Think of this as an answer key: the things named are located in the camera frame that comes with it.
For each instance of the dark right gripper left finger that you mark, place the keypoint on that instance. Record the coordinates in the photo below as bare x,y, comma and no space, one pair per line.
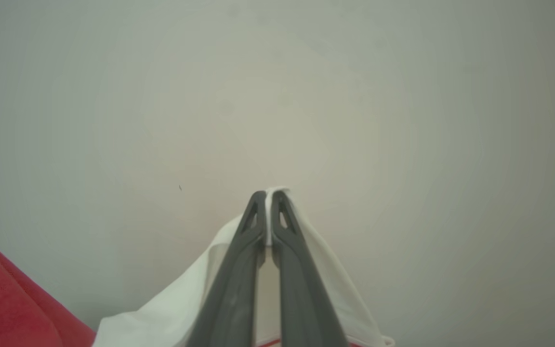
236,289

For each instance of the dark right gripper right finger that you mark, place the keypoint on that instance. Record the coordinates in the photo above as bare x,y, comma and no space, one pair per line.
301,299

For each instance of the red basketball jersey white lining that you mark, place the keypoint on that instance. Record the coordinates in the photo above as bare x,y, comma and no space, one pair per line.
171,313

